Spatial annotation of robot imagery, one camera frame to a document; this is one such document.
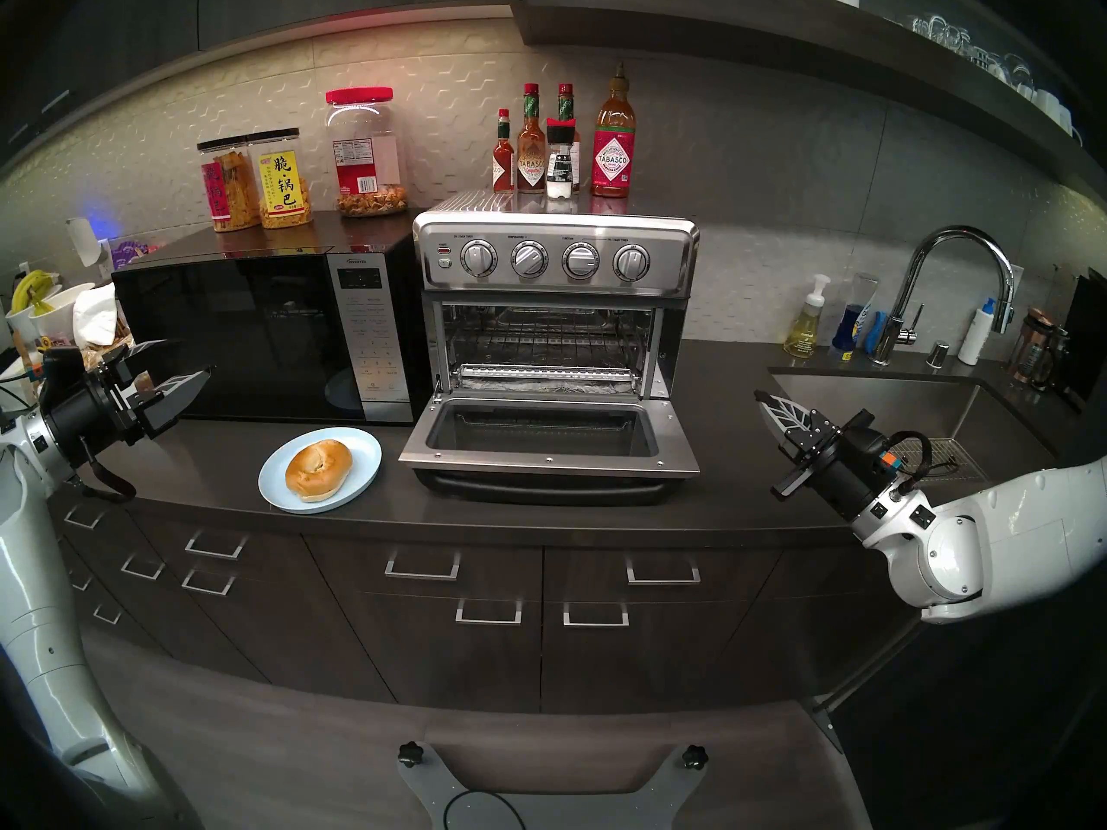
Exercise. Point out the black star knob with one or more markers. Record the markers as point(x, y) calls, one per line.
point(410, 754)
point(694, 757)

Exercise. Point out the oven function knob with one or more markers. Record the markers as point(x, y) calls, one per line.
point(581, 260)

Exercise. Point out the white paper napkin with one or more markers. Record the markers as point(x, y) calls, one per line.
point(95, 314)

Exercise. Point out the dark upper cabinet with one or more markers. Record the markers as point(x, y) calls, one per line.
point(303, 3)

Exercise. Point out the blue dish soap bottle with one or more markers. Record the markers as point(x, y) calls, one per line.
point(852, 327)

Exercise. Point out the blue sponge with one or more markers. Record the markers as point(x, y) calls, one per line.
point(878, 335)

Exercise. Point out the small red hot sauce bottle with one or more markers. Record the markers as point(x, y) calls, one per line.
point(503, 167)

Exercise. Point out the large Tabasco sauce bottle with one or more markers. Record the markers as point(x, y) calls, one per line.
point(613, 158)

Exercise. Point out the green neck hot sauce bottle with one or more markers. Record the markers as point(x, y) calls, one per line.
point(531, 167)
point(566, 102)

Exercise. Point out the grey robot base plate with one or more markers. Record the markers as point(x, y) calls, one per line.
point(432, 789)

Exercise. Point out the yellow label snack jar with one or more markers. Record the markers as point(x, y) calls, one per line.
point(281, 184)

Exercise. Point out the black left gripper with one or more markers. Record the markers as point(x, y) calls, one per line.
point(82, 405)

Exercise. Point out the white bottle blue cap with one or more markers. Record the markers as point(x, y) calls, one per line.
point(975, 340)

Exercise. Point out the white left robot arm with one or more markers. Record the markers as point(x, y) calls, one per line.
point(35, 612)

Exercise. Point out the black cap salt shaker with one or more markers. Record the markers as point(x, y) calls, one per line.
point(559, 171)

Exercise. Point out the stainless steel sink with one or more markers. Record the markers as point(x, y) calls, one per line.
point(934, 405)

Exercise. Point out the dark lower cabinet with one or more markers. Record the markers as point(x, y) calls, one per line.
point(467, 664)

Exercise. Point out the yellow hand soap dispenser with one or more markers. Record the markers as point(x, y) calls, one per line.
point(804, 331)

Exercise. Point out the dark wall shelf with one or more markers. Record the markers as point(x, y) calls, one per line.
point(735, 28)

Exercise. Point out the golden bagel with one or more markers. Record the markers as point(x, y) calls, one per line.
point(318, 469)

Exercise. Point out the glass french press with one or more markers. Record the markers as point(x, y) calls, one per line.
point(1038, 353)

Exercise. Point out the oven temperature knob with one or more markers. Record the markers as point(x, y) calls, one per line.
point(529, 258)

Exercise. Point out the white mug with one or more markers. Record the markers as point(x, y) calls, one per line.
point(1048, 102)
point(1068, 119)

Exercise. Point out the dark cabinet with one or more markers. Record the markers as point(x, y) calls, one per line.
point(467, 664)
point(303, 3)

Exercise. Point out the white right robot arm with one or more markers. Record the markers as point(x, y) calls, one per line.
point(1020, 534)

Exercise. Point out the black microwave oven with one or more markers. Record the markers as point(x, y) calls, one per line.
point(233, 344)

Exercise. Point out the stainless steel toaster oven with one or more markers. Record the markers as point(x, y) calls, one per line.
point(553, 228)

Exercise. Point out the oven toast timer knob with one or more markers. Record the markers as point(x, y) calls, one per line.
point(632, 263)

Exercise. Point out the yellow bananas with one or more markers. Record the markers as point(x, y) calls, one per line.
point(30, 288)

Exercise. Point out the black coffee machine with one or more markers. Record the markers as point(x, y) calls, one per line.
point(1090, 335)

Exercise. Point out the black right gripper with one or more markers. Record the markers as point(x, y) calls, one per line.
point(852, 478)

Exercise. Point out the red lid plastic snack jar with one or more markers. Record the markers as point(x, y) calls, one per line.
point(367, 158)

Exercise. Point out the light blue plate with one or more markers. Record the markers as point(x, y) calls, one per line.
point(361, 455)

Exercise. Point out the chrome counter cap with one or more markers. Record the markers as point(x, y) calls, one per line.
point(937, 355)

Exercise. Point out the red label snack jar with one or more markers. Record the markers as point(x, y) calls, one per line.
point(227, 193)

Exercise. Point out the white paper cup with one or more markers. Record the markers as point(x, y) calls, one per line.
point(19, 327)
point(56, 314)

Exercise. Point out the chrome gooseneck faucet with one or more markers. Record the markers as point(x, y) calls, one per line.
point(886, 348)

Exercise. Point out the clear drinking glass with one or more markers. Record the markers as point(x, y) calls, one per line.
point(956, 37)
point(986, 57)
point(927, 27)
point(1018, 67)

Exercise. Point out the purple snack packet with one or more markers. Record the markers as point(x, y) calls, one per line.
point(134, 253)

